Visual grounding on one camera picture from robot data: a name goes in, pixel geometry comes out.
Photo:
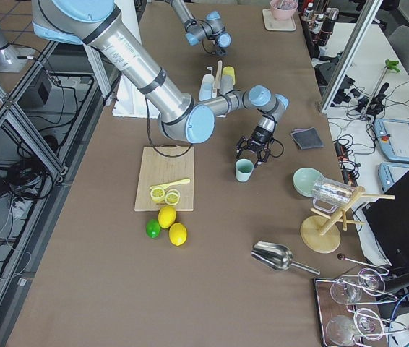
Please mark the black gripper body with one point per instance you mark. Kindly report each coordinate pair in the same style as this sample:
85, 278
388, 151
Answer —
220, 45
260, 136

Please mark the mint green plastic cup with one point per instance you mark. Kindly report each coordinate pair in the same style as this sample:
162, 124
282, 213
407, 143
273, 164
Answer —
244, 168

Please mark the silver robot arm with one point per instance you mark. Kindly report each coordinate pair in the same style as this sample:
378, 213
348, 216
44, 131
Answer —
98, 24
197, 30

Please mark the white cup holder rack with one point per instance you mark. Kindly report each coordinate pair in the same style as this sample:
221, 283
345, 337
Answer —
217, 73

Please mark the yellow cup on rack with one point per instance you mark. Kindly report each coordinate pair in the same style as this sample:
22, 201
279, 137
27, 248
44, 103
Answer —
229, 71

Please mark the grey cup on rack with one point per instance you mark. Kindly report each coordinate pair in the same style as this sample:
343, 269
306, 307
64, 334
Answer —
226, 84

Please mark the light blue cup on rack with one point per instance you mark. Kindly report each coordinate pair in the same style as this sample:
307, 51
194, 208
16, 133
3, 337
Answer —
206, 87

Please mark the grey folded cloth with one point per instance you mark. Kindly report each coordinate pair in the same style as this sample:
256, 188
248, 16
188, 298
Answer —
307, 138

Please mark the mint green bowl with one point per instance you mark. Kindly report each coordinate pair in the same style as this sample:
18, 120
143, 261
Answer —
303, 180

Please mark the cream plastic tray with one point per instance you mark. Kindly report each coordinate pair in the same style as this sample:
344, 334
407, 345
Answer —
272, 24

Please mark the clear glass mug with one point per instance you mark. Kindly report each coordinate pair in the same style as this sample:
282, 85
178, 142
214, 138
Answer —
329, 194

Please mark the pink bowl with ice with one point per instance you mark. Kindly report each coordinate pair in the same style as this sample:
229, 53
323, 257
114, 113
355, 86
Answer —
283, 9

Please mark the wooden cutting board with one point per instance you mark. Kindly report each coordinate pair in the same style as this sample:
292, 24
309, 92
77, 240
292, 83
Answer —
156, 169

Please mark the lemon slice right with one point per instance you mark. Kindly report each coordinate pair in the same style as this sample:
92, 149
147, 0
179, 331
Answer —
172, 197

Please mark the lemon slice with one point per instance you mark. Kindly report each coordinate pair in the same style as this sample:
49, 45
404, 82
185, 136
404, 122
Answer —
172, 197
157, 194

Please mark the yellow plastic knife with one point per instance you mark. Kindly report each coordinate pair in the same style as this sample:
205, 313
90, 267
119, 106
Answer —
172, 183

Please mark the lemon slice left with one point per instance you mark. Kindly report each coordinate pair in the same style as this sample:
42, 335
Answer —
157, 194

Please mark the wooden mug tree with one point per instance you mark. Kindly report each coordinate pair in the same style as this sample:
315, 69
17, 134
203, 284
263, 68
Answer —
320, 232

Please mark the yellow lemon near board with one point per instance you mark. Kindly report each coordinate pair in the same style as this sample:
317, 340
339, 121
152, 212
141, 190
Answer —
166, 216

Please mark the metal scoop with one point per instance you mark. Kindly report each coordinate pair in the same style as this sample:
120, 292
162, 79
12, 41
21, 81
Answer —
278, 257

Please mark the yellow lemon near scoop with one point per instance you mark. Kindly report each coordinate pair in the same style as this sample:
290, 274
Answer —
178, 234

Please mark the green lime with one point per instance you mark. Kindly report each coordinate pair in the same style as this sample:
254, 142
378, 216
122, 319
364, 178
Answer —
153, 228

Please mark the blue teach pendant near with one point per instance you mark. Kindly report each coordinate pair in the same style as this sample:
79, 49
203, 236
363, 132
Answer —
389, 173

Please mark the blue teach pendant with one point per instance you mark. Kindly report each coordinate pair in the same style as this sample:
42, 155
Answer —
389, 173
393, 139

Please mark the blue teach pendant far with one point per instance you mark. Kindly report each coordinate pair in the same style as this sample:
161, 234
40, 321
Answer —
393, 139

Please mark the upper wine glass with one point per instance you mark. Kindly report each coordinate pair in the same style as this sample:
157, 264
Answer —
349, 289

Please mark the black monitor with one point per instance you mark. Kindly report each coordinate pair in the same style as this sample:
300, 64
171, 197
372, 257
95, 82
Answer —
389, 222

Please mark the wine glass rack tray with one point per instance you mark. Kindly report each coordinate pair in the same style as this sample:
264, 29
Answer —
327, 308

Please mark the lower wine glass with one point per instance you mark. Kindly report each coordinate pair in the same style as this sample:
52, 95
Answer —
363, 327

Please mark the aluminium frame post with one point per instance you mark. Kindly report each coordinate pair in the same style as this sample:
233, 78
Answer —
364, 21

